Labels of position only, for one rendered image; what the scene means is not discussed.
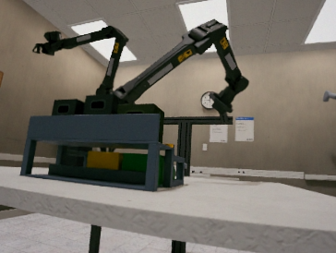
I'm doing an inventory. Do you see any yellow open bin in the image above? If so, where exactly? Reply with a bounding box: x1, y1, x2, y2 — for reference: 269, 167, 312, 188
87, 151, 123, 170

